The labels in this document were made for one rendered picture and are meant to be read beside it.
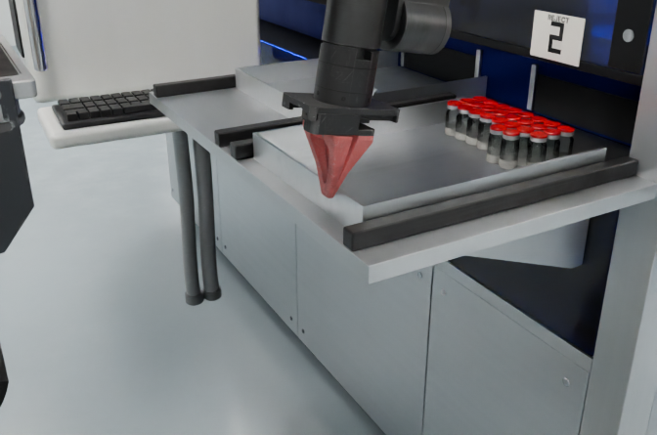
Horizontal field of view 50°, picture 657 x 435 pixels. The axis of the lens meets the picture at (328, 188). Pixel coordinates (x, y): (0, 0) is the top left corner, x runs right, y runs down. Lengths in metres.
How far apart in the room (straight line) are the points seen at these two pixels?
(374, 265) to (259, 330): 1.49
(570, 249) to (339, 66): 0.45
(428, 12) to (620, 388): 0.58
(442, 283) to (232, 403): 0.79
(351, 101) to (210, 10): 0.94
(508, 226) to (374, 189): 0.16
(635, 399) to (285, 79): 0.76
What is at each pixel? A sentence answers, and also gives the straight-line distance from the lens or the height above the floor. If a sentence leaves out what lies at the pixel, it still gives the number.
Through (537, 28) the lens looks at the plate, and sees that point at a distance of 0.99.
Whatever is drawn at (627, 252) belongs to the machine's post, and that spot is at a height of 0.78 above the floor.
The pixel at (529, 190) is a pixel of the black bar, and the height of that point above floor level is 0.90.
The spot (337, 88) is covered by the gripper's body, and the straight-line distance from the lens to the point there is 0.66.
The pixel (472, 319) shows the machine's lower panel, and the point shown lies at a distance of 1.22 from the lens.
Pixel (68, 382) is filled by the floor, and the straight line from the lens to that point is 2.04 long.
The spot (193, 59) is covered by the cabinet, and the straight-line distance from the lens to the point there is 1.58.
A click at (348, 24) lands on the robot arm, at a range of 0.65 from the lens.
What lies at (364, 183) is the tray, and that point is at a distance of 0.81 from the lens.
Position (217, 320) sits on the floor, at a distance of 2.18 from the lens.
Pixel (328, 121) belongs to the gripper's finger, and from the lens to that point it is 0.65.
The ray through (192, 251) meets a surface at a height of 0.34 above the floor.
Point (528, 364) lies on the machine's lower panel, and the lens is 1.15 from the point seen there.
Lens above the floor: 1.19
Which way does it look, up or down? 23 degrees down
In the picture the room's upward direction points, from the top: straight up
